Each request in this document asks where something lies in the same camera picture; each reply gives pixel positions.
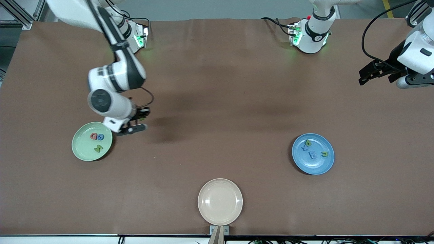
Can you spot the beige plate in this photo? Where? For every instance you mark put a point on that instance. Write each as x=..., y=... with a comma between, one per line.
x=220, y=202

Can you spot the blue letter m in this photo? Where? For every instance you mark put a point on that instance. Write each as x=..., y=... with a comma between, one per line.
x=312, y=155

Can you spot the grey metal mounting bracket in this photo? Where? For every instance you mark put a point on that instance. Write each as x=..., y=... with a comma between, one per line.
x=212, y=229

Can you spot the aluminium frame profile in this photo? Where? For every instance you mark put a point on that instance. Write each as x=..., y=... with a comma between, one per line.
x=412, y=21
x=27, y=24

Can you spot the white table front rail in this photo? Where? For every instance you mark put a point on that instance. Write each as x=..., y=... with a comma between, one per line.
x=51, y=240

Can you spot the green letter u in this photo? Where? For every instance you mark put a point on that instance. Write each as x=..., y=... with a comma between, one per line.
x=322, y=154

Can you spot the green plate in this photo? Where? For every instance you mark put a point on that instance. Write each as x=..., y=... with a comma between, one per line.
x=83, y=149

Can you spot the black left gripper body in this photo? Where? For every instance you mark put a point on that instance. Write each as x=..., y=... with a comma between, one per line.
x=395, y=58

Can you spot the red letter Q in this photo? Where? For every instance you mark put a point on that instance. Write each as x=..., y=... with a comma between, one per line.
x=91, y=136

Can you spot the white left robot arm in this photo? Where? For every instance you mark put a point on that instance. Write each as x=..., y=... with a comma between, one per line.
x=313, y=37

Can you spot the blue letter G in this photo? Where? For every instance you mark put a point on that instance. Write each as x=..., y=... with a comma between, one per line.
x=101, y=139

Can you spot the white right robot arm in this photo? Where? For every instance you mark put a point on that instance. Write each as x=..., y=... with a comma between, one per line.
x=71, y=13

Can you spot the green letter q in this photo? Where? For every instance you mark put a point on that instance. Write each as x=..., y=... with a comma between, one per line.
x=309, y=143

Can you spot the green letter N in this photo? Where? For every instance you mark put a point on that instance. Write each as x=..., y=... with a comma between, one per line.
x=98, y=148

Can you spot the tan camera pole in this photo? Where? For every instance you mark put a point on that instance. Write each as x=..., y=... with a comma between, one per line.
x=218, y=237

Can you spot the brown table cover sheet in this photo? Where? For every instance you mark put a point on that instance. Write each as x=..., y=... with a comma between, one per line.
x=217, y=84

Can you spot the blue plate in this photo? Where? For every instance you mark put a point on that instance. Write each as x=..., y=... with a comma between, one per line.
x=318, y=166

